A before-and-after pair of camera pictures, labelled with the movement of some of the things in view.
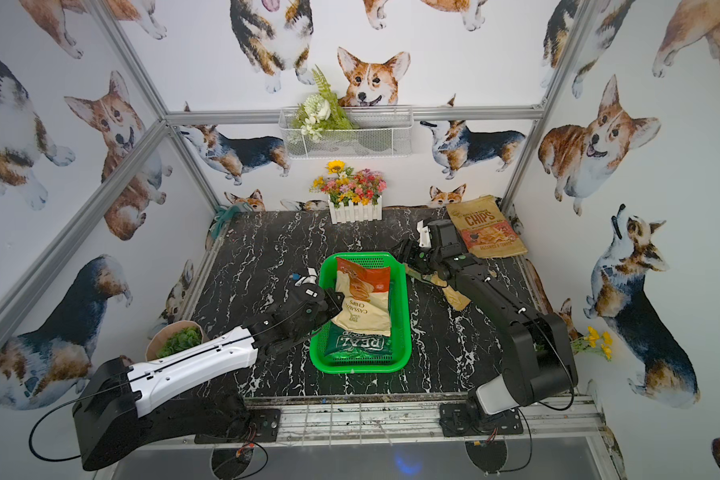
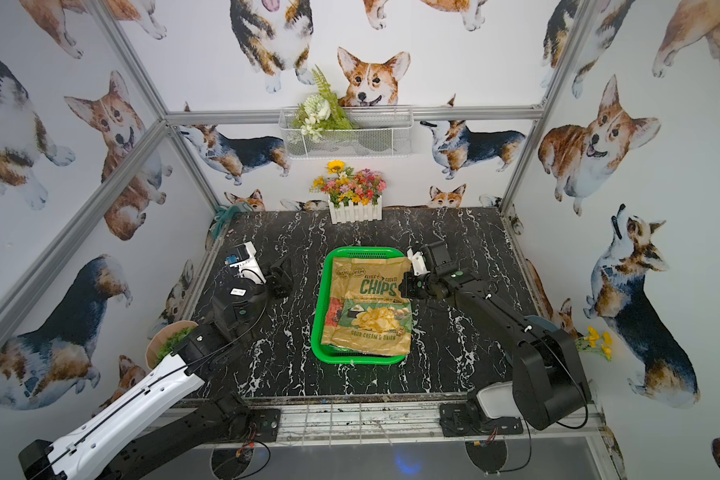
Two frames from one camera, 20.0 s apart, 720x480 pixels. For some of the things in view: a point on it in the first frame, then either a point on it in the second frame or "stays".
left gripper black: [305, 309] → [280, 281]
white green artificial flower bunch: [319, 113] stays
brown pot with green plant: [170, 337] stays
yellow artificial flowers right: [593, 343] stays
